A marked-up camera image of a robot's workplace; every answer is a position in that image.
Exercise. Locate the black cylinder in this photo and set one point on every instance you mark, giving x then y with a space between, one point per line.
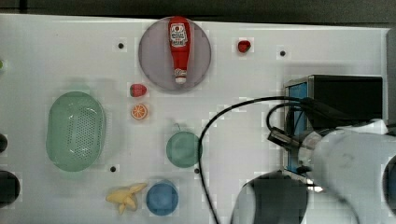
10 188
3 143

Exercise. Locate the grey round plate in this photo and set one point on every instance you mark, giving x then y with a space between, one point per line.
154 55

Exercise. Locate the blue plastic bowl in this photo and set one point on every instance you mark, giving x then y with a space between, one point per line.
162 198

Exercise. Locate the green metal cup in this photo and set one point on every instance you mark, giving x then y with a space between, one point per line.
182 148

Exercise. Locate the red ketchup bottle toy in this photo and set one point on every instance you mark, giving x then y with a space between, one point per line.
179 35

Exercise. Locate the orange slice toy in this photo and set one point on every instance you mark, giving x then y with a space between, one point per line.
139 111

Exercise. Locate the green plastic colander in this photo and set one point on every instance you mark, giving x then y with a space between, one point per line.
76 131

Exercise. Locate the black cylinder lower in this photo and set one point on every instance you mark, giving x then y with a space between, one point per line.
10 188

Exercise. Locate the small red toy fruit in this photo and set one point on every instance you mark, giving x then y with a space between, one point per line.
243 46

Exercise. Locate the yellow toy banana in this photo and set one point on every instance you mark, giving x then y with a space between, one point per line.
126 197

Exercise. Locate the black cylinder upper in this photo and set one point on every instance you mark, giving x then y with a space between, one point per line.
3 143

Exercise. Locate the black toaster oven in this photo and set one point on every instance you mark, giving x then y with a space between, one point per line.
358 98

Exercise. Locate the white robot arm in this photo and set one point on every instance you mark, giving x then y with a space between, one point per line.
350 179

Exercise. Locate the toy strawberry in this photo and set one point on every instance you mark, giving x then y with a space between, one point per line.
138 90

